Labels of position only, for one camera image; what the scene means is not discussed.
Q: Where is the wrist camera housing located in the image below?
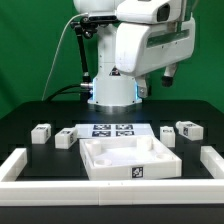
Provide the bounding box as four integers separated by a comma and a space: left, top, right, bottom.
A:
116, 0, 182, 24

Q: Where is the grey camera on mount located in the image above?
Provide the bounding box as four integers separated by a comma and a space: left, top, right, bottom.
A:
89, 14, 117, 23

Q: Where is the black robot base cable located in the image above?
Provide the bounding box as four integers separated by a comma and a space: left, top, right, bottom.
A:
44, 83, 88, 102

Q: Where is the white U-shaped fence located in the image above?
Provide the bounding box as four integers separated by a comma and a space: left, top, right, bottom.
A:
0, 148, 224, 206

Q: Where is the white sheet with tags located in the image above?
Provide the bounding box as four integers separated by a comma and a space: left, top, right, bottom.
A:
75, 123, 154, 138

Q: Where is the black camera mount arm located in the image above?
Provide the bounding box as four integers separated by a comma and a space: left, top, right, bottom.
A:
70, 17, 97, 83

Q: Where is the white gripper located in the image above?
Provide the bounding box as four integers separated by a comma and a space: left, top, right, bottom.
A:
115, 18, 195, 98

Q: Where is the white camera cable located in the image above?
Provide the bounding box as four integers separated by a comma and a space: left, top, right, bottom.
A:
41, 12, 90, 102

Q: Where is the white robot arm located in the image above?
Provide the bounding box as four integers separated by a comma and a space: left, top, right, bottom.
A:
73, 0, 195, 112

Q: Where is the white square tabletop part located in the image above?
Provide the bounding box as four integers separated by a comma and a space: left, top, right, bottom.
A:
80, 135, 182, 181

